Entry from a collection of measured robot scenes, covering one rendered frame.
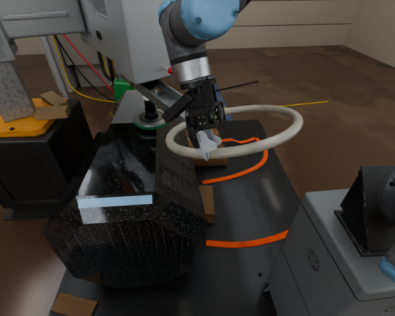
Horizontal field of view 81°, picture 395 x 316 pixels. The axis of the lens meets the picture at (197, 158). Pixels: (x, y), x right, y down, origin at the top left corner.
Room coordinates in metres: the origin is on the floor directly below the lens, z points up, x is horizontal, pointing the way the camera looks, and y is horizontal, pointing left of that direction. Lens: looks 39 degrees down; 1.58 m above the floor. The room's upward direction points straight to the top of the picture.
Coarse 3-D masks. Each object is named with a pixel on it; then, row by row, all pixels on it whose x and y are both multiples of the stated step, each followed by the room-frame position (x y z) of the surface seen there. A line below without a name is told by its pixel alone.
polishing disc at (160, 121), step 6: (156, 108) 1.36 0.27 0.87; (138, 114) 1.28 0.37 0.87; (144, 114) 1.28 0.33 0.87; (162, 114) 1.28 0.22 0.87; (138, 120) 1.21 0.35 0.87; (144, 120) 1.21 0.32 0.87; (150, 120) 1.21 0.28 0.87; (156, 120) 1.21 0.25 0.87; (162, 120) 1.21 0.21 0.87; (144, 126) 1.16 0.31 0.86; (150, 126) 1.15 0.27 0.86; (156, 126) 1.16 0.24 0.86
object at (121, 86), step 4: (116, 80) 2.75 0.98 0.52; (124, 80) 2.73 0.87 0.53; (116, 84) 2.72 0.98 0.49; (120, 84) 2.71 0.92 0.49; (124, 84) 2.70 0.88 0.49; (128, 84) 2.70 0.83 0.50; (116, 88) 2.71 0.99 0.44; (120, 88) 2.70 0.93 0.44; (124, 88) 2.69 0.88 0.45; (128, 88) 2.68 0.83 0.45; (132, 88) 2.70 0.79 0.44; (116, 92) 2.69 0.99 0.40; (120, 92) 2.68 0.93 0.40; (124, 92) 2.67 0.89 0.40; (116, 96) 2.68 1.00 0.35; (120, 96) 2.67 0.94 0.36; (116, 100) 2.67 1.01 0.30
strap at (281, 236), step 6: (252, 138) 2.26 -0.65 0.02; (264, 150) 2.02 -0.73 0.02; (264, 156) 1.92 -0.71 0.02; (264, 162) 1.82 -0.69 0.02; (252, 168) 1.73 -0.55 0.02; (234, 174) 1.64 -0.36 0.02; (240, 174) 1.64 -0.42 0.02; (210, 180) 1.56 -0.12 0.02; (216, 180) 1.56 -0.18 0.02; (222, 180) 1.56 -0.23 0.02; (276, 234) 0.98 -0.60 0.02; (282, 234) 0.98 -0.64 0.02; (210, 240) 0.93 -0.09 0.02; (252, 240) 0.93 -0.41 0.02; (258, 240) 0.93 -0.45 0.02; (264, 240) 0.93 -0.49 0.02; (270, 240) 0.93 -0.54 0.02; (276, 240) 0.93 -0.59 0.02; (222, 246) 0.88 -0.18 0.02; (228, 246) 0.88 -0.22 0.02; (234, 246) 0.88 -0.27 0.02; (240, 246) 0.88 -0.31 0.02; (246, 246) 0.88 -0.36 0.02
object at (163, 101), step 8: (128, 80) 1.31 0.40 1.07; (160, 80) 1.25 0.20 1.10; (136, 88) 1.23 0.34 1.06; (144, 88) 1.15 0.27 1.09; (160, 88) 1.24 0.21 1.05; (168, 88) 1.17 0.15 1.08; (152, 96) 1.08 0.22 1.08; (160, 96) 1.15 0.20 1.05; (168, 96) 1.16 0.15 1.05; (176, 96) 1.11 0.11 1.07; (160, 104) 1.03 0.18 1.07; (168, 104) 0.99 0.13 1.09; (184, 112) 0.99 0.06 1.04; (176, 120) 0.92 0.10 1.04; (184, 120) 0.86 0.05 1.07
